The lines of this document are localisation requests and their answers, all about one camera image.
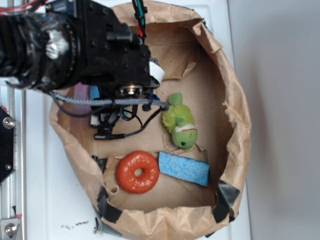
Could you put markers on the green plush fish toy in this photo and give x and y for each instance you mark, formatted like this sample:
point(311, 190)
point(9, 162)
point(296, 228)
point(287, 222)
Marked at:
point(180, 123)

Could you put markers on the white tray table surface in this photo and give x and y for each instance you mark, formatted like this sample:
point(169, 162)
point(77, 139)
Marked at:
point(57, 207)

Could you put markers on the black metal bracket plate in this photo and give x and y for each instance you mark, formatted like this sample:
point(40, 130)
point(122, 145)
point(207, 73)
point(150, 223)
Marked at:
point(7, 140)

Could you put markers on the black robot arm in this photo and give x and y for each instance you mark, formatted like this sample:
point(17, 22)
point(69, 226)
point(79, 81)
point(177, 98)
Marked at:
point(76, 41)

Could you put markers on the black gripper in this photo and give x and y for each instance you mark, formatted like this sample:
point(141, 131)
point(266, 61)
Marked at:
point(114, 58)

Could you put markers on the brown paper-lined cardboard box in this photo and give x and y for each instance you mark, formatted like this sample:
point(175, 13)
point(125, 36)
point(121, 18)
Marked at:
point(196, 66)

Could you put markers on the orange plastic donut toy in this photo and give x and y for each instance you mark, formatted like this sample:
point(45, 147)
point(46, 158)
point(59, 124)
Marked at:
point(138, 172)

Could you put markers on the aluminium frame rail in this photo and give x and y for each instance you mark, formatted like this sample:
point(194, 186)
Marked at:
point(13, 189)

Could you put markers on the blue sponge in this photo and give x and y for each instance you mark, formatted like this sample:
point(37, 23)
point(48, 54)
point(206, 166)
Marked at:
point(184, 168)

